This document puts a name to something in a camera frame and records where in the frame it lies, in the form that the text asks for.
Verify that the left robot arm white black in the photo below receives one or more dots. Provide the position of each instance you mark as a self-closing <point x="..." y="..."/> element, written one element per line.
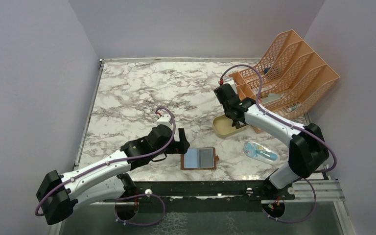
<point x="60" y="194"/>

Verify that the black credit card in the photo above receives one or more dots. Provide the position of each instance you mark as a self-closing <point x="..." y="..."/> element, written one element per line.
<point x="191" y="159"/>

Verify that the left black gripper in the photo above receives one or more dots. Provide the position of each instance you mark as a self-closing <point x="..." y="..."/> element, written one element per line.
<point x="179" y="147"/>

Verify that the brown leather card holder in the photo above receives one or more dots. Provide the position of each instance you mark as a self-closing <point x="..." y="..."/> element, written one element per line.
<point x="216" y="158"/>

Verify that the grey striped credit card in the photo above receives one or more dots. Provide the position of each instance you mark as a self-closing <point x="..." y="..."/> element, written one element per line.
<point x="206" y="158"/>

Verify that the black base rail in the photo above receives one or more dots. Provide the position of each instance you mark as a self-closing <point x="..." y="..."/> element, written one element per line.
<point x="196" y="196"/>

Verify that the orange plastic file organizer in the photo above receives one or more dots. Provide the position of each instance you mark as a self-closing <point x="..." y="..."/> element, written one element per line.
<point x="289" y="79"/>

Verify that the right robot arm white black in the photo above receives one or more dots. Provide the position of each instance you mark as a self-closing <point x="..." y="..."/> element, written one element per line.
<point x="307" y="148"/>

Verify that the beige oval tray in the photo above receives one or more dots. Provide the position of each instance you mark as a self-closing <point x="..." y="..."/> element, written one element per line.
<point x="223" y="128"/>

